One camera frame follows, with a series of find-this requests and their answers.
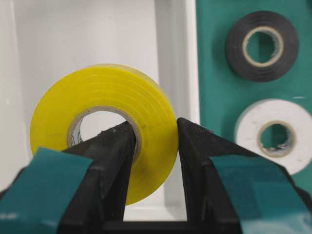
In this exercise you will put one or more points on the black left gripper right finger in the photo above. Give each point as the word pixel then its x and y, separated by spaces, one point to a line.
pixel 232 190

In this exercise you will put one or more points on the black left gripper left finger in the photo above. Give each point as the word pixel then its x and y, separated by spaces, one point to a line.
pixel 73 191

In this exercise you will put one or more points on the yellow tape roll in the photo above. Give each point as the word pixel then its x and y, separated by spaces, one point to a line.
pixel 122 90

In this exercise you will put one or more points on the white tape roll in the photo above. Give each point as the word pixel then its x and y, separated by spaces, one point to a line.
pixel 295 154

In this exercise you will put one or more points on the black tape roll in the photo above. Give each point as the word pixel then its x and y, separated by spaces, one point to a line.
pixel 262 46

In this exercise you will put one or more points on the white plastic tray case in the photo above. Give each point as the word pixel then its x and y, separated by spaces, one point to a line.
pixel 42 41

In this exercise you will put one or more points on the green table cloth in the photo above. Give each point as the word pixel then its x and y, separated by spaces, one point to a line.
pixel 224 94

